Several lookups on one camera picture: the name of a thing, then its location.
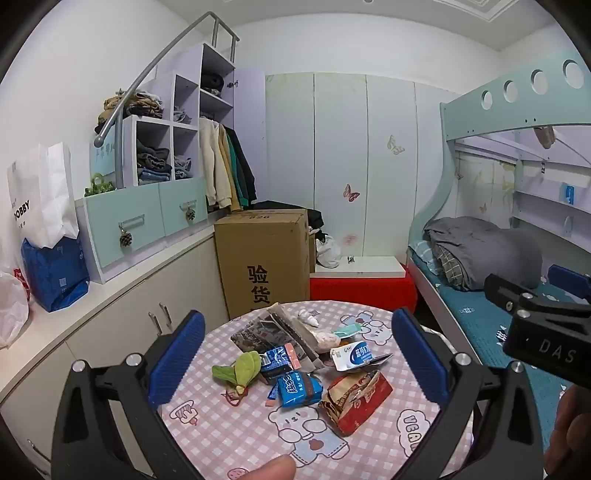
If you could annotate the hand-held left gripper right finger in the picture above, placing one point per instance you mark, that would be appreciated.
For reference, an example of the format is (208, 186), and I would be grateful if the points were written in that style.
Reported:
(418, 360)

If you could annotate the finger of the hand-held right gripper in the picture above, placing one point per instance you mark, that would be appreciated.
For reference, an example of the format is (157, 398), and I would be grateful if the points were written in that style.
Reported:
(572, 281)
(501, 290)

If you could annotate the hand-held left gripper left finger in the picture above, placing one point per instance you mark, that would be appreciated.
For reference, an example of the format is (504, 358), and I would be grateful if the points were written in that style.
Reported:
(178, 360)

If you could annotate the white and blue gum packet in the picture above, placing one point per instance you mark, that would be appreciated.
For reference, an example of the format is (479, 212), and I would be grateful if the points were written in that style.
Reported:
(353, 356)

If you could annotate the green vegetable leaf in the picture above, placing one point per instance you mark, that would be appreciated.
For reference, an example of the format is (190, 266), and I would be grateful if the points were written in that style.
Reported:
(244, 367)

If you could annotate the blue face mask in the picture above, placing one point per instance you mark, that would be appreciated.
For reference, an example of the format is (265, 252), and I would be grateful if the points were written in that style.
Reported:
(350, 332)

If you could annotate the grey printed paper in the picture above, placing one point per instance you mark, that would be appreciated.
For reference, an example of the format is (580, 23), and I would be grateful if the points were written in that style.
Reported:
(249, 337)

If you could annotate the red-brown paper bag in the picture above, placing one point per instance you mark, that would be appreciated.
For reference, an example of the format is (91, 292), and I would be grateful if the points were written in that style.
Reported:
(355, 404)

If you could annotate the clear plastic bag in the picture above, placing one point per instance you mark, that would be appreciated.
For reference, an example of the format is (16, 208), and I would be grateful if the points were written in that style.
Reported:
(325, 340)

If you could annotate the blue and black snack packet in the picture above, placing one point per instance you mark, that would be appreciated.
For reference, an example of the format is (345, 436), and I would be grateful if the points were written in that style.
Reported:
(276, 362)

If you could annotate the small blue strip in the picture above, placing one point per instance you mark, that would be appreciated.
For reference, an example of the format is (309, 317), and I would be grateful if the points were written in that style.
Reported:
(273, 397)

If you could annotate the pink wrapper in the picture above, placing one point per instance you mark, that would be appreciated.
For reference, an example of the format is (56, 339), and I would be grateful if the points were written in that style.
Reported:
(293, 355)

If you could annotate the white tissue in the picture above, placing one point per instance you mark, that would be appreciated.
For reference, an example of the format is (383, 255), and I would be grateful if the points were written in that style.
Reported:
(308, 317)

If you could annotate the person's right hand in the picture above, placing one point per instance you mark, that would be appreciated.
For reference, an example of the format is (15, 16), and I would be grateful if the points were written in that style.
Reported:
(572, 434)

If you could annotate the person's left hand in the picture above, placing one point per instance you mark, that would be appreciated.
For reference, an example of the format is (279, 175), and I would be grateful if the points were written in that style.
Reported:
(272, 470)

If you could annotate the teal printed bed sheet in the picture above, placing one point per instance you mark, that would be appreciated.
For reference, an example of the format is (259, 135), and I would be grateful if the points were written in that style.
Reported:
(480, 318)

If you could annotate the grey duvet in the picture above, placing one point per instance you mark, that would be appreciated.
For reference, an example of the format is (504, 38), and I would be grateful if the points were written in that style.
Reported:
(494, 249)

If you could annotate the grey checked pillow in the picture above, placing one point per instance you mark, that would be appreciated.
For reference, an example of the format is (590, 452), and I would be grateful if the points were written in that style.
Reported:
(450, 267)

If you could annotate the white low cabinet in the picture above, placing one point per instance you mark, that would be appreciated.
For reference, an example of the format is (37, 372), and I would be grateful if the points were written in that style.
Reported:
(124, 314)

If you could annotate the pink checked tablecloth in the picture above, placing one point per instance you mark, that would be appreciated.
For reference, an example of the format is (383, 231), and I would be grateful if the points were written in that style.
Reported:
(221, 429)

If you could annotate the small blue box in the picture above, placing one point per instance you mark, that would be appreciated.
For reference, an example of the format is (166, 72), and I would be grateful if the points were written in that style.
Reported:
(569, 194)

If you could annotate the red storage bench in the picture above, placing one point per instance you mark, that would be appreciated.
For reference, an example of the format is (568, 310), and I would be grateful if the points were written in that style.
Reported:
(364, 286)

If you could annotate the large cardboard box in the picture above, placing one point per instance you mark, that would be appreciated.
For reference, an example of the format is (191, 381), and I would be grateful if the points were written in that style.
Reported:
(261, 263)

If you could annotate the pinecone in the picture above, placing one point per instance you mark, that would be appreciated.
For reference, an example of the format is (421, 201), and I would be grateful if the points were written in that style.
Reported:
(190, 214)
(125, 238)

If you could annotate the light green drawer cabinet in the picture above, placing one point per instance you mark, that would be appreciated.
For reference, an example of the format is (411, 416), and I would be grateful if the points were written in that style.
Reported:
(138, 230)

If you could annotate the faint pink butterfly sticker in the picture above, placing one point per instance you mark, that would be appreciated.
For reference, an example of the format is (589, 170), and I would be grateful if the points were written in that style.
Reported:
(351, 239)

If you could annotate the blue plastic bag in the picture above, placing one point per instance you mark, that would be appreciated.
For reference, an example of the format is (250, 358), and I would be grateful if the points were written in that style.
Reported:
(55, 277)

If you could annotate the brown hanging pouch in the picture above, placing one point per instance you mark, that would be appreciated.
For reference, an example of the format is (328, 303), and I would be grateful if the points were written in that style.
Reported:
(545, 136)

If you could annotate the white and red plastic bag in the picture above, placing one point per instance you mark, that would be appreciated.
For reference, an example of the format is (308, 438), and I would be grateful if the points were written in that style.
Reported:
(11, 314)

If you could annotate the black cloth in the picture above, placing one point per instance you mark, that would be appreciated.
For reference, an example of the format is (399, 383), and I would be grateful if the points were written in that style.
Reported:
(277, 205)

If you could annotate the green plastic ornament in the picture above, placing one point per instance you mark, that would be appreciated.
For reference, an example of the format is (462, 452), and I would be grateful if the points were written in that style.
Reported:
(98, 184)

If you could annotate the black hanging jacket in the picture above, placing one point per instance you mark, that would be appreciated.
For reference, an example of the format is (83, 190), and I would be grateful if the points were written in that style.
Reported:
(247, 175)

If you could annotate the folded dark clothes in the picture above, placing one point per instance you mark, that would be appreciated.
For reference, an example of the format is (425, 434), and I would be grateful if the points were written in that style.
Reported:
(152, 161)

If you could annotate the cream hanging hoodie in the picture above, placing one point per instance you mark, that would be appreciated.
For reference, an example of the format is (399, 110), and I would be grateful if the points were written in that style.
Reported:
(214, 161)

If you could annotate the white paper bag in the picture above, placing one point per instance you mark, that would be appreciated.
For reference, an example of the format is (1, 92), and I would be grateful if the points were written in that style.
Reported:
(44, 194)

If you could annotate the white wardrobe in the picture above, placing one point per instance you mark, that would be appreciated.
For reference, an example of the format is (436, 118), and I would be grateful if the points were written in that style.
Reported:
(341, 138)

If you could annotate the white cubby shelf unit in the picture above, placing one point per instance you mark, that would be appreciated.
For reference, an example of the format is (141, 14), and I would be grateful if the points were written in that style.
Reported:
(184, 138)

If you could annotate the pile of clothes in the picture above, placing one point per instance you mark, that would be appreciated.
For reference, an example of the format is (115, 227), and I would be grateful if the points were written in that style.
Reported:
(134, 108)

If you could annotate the stepped shelf cabinet with clothes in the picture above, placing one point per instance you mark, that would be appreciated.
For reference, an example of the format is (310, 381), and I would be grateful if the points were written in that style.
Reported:
(152, 60)

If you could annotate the bunk bed frame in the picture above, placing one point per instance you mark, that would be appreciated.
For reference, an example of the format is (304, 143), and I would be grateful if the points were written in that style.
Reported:
(508, 110)

